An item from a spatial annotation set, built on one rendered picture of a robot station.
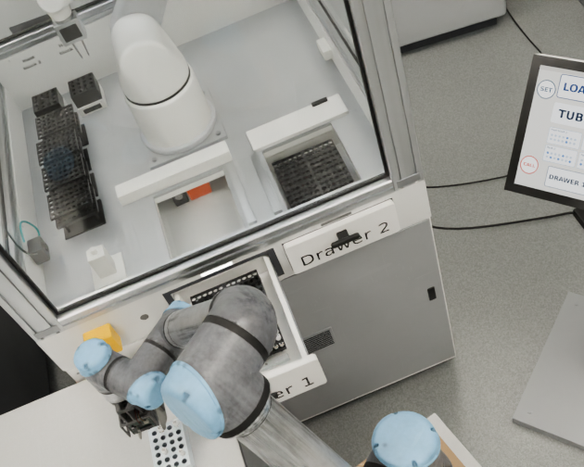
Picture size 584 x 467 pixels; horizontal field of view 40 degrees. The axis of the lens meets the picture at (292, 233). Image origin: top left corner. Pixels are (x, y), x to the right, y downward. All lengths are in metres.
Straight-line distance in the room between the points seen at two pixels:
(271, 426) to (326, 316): 1.01
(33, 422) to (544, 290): 1.71
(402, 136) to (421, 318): 0.75
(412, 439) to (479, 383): 1.28
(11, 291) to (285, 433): 0.84
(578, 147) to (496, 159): 1.44
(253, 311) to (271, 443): 0.21
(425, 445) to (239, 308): 0.44
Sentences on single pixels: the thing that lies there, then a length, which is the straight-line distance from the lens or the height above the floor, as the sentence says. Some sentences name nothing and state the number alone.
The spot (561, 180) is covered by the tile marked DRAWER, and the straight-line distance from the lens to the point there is 1.89.
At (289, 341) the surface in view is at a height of 0.84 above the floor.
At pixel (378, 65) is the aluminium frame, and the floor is 1.33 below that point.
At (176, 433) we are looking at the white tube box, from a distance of 1.96.
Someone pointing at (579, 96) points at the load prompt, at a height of 1.14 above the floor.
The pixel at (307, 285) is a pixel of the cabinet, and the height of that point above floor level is 0.73.
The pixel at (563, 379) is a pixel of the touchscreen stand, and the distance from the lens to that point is 2.70.
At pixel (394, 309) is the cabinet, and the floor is 0.47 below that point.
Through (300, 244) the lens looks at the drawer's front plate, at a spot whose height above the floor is 0.92.
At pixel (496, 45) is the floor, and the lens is 3.78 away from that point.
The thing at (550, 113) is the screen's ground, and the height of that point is 1.11.
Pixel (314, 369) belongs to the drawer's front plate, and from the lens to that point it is 1.80.
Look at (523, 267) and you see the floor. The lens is 2.97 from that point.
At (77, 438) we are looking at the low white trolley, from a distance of 2.10.
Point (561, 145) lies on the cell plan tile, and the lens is 1.88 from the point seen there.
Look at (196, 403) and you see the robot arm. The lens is 1.19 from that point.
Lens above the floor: 2.43
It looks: 49 degrees down
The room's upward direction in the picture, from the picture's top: 22 degrees counter-clockwise
